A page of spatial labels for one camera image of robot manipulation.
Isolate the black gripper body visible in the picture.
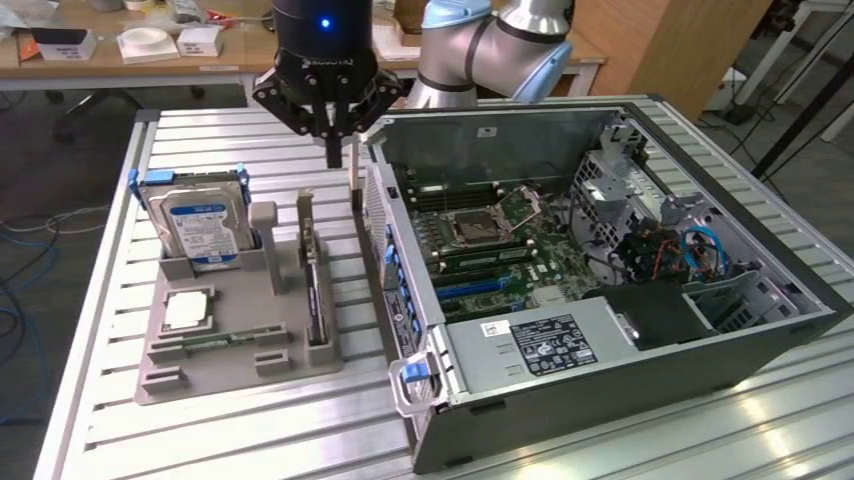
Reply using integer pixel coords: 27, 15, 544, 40
270, 0, 388, 109

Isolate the green black graphics card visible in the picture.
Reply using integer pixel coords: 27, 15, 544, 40
294, 188, 334, 347

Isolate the white paper booklet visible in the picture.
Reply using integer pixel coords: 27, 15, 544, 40
376, 27, 423, 62

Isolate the small white cardboard box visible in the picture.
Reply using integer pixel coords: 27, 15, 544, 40
176, 25, 226, 57

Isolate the grey foil packet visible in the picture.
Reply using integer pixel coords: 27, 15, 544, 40
169, 0, 209, 25

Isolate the white tray with round hollow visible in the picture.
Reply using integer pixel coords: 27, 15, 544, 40
116, 27, 181, 65

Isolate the hard disk in blue caddy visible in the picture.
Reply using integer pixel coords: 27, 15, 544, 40
127, 167, 252, 274

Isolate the CPU socket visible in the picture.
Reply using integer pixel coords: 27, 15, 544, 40
452, 209, 515, 246

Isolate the wooden desk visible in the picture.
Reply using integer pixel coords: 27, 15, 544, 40
0, 0, 610, 109

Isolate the metal socket cover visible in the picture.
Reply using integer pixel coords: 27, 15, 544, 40
496, 187, 546, 234

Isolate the black office chair base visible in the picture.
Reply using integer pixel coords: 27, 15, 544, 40
43, 88, 145, 146

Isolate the RAM stick with white label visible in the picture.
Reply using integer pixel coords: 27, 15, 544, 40
436, 248, 535, 274

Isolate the white box with black lid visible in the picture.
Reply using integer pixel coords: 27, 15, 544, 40
29, 27, 100, 62

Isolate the blue expansion slot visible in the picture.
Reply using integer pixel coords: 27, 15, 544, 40
434, 279, 506, 300

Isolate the green motherboard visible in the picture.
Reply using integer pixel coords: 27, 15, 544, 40
398, 177, 608, 325

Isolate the silver disk bay cage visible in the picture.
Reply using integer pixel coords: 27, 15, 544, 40
570, 147, 669, 251

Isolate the silver CPU chip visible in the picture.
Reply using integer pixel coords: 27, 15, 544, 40
163, 293, 213, 331

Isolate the clear plastic bag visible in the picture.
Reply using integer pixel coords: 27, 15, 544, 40
0, 0, 61, 41

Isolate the wooden cabinet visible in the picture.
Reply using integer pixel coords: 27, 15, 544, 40
570, 0, 779, 124

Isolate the bare green RAM stick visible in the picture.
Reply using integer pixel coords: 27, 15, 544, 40
180, 325, 286, 352

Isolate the grey power supply unit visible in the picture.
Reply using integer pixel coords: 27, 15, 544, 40
439, 297, 646, 399

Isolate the grey parts rack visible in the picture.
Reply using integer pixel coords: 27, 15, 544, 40
135, 200, 347, 407

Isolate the black plastic air shroud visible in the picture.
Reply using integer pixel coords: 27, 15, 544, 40
579, 287, 719, 351

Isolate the black stand pole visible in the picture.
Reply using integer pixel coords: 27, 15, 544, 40
750, 14, 854, 179

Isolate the perforated silver disk bay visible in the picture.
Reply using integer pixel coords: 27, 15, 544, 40
683, 269, 802, 334

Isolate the black open PC case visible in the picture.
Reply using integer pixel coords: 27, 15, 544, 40
350, 94, 854, 476

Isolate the pale plastic case handle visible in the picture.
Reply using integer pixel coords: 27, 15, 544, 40
346, 130, 383, 194
388, 352, 447, 417

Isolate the blue disk wire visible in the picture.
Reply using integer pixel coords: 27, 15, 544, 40
679, 225, 730, 281

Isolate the blue floor cable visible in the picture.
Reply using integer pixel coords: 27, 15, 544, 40
0, 227, 65, 426

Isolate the white table frame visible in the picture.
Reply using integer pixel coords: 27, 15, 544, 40
733, 0, 854, 144

